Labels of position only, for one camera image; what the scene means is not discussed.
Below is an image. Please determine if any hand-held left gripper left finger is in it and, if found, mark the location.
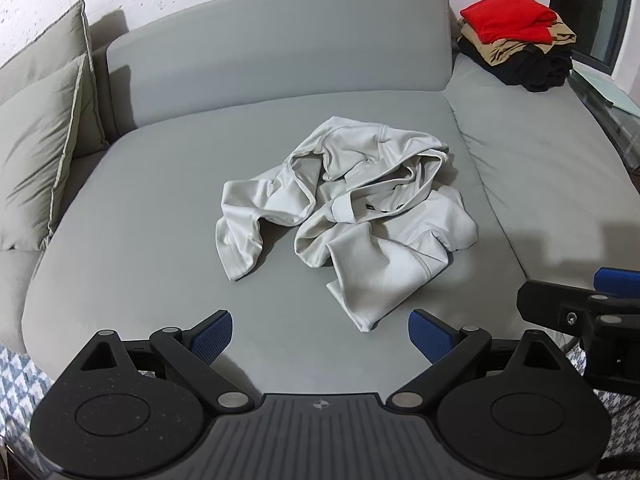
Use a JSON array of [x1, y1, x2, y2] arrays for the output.
[[80, 309, 254, 414]]

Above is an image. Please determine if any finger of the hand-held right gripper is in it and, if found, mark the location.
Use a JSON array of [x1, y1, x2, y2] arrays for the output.
[[516, 280, 622, 342], [593, 267, 640, 295]]

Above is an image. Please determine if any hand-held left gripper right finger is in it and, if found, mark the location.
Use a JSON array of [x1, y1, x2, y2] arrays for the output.
[[386, 309, 568, 414]]

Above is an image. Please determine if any white t-shirt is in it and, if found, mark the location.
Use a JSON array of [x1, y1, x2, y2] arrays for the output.
[[215, 116, 480, 333]]

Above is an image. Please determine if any grey sofa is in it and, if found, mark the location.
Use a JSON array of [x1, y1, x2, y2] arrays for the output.
[[0, 0, 640, 396]]

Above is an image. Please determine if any glass side table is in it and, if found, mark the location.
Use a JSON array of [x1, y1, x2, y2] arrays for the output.
[[567, 55, 640, 172]]

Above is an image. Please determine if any houndstooth patterned rug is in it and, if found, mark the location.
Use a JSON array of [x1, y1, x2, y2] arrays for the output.
[[0, 342, 640, 476]]

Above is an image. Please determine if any black folded garment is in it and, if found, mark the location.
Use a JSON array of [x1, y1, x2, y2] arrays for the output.
[[457, 35, 575, 93]]

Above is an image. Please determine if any small beige cushion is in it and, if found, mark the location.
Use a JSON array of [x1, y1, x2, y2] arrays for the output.
[[0, 54, 89, 253]]

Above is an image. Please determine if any tan folded garment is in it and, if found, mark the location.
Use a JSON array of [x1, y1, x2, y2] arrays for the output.
[[459, 12, 577, 67]]

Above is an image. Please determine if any red folded garment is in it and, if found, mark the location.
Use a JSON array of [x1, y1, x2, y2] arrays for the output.
[[459, 0, 559, 45]]

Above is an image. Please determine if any large beige cushion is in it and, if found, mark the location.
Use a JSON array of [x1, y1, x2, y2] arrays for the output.
[[0, 0, 110, 157]]

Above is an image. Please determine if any dark window frame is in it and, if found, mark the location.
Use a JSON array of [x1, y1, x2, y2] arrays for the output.
[[548, 0, 637, 77]]

